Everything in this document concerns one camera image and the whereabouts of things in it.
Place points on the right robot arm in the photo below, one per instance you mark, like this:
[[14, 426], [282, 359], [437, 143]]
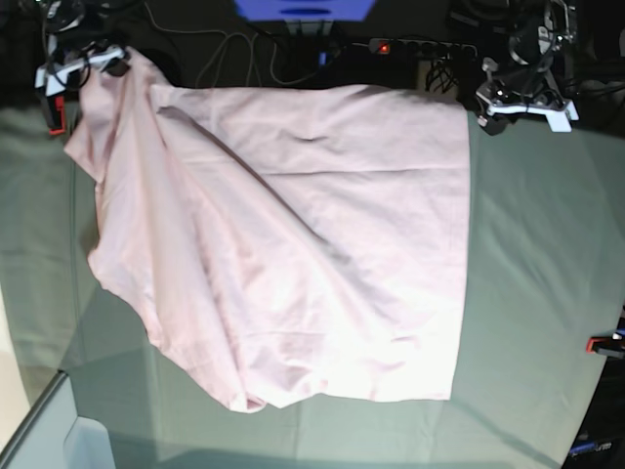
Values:
[[78, 39]]

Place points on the black power strip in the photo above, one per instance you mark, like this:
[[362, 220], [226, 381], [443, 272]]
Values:
[[422, 49]]

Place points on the red black clamp left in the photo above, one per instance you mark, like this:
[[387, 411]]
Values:
[[53, 108]]

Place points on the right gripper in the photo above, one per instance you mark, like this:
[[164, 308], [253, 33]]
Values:
[[54, 79]]

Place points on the white plastic bin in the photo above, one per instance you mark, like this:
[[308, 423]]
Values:
[[87, 446]]

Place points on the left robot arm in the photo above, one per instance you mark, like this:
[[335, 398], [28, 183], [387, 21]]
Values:
[[546, 29]]

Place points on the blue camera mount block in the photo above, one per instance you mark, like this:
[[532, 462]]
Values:
[[304, 10]]

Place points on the grey-green table cloth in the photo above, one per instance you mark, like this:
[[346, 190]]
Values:
[[546, 272]]

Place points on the red black clamp right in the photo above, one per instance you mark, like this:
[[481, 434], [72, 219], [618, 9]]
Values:
[[611, 346]]

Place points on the pink t-shirt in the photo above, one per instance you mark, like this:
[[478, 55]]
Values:
[[279, 244]]

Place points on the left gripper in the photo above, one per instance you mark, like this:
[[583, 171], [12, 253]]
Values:
[[525, 90]]

